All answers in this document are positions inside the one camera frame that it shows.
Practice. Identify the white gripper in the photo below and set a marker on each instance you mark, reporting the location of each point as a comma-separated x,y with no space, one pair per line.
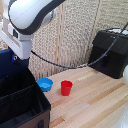
16,41

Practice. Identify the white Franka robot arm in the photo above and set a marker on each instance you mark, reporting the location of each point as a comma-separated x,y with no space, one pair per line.
30,13

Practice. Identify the blue bowl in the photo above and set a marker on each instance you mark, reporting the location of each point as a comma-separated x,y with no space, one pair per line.
45,84

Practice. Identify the black fabric storage box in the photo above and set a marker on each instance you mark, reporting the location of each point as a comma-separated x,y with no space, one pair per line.
18,100

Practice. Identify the red cup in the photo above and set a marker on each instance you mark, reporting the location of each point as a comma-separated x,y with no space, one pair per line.
66,88

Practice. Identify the woven bamboo screen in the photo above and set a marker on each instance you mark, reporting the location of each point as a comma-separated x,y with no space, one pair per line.
73,33

